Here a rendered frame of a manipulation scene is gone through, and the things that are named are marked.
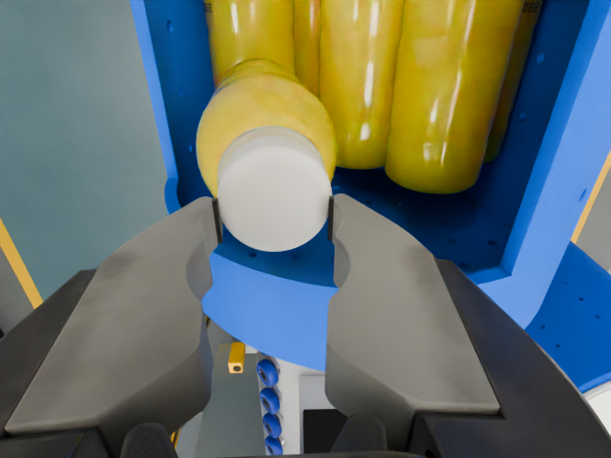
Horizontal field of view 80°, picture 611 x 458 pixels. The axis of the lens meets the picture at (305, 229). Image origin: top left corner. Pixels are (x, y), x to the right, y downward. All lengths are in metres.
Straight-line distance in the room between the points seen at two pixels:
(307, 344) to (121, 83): 1.37
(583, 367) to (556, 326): 0.08
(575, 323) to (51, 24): 1.60
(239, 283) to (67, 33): 1.40
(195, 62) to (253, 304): 0.20
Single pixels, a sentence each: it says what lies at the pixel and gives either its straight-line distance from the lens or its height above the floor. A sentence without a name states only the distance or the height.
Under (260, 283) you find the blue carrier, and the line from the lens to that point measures 0.18.
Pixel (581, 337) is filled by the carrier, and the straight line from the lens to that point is 0.76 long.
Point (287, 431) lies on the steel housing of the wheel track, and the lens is 0.87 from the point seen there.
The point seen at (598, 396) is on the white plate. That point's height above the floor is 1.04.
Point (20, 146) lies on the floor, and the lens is 1.76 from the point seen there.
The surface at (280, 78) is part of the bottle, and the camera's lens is 0.17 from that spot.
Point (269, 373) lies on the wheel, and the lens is 0.63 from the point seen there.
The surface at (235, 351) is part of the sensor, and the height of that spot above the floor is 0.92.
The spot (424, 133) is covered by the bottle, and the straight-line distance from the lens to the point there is 0.25.
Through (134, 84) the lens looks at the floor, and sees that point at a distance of 1.49.
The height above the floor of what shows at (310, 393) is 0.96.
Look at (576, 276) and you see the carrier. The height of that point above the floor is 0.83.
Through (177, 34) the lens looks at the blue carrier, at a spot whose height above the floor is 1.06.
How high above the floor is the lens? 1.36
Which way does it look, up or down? 59 degrees down
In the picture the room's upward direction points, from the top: 177 degrees clockwise
